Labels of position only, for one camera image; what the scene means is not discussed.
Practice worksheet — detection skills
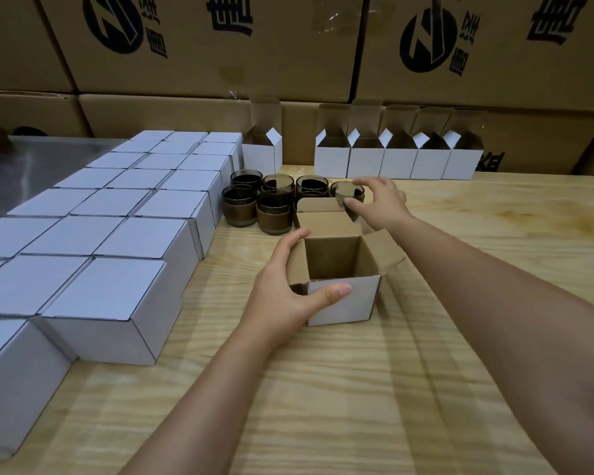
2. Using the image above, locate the person's right hand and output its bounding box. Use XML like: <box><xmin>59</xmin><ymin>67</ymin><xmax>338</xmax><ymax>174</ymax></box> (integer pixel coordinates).
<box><xmin>343</xmin><ymin>176</ymin><xmax>417</xmax><ymax>232</ymax></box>

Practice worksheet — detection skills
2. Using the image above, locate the person's left hand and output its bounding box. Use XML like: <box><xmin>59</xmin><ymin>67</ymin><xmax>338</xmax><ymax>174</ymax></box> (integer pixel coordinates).
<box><xmin>235</xmin><ymin>228</ymin><xmax>352</xmax><ymax>360</ymax></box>

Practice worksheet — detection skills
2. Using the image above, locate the small white cardboard carton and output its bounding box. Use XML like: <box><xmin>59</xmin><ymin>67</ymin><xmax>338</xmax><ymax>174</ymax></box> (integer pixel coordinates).
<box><xmin>286</xmin><ymin>197</ymin><xmax>407</xmax><ymax>327</ymax></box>

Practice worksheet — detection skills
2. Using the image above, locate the dark glass cup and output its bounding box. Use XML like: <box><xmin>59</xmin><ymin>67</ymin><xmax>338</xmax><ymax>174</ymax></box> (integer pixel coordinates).
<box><xmin>261</xmin><ymin>173</ymin><xmax>296</xmax><ymax>196</ymax></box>
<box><xmin>295</xmin><ymin>175</ymin><xmax>330</xmax><ymax>199</ymax></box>
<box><xmin>329</xmin><ymin>180</ymin><xmax>366</xmax><ymax>214</ymax></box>
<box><xmin>256</xmin><ymin>192</ymin><xmax>294</xmax><ymax>236</ymax></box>
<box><xmin>221</xmin><ymin>185</ymin><xmax>258</xmax><ymax>228</ymax></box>
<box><xmin>230</xmin><ymin>169</ymin><xmax>263</xmax><ymax>193</ymax></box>

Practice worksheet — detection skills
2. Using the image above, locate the person's left forearm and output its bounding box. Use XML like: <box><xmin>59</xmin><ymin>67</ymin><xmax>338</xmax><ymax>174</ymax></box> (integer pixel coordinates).
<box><xmin>118</xmin><ymin>331</ymin><xmax>274</xmax><ymax>475</ymax></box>

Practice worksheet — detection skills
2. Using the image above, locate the person's right forearm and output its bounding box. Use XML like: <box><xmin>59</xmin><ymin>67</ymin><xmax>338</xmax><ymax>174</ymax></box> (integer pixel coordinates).
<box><xmin>397</xmin><ymin>216</ymin><xmax>594</xmax><ymax>475</ymax></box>

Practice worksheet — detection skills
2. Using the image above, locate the row of open white boxes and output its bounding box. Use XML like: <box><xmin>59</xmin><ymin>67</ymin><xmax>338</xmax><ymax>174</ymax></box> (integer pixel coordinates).
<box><xmin>241</xmin><ymin>96</ymin><xmax>485</xmax><ymax>181</ymax></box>

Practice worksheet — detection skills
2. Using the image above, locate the array of closed white boxes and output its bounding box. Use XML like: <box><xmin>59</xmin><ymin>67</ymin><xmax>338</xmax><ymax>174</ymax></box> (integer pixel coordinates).
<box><xmin>0</xmin><ymin>129</ymin><xmax>245</xmax><ymax>461</ymax></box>

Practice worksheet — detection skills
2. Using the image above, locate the stack of large brown cartons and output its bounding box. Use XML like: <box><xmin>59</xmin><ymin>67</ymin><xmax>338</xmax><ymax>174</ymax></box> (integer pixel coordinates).
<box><xmin>0</xmin><ymin>0</ymin><xmax>594</xmax><ymax>179</ymax></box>

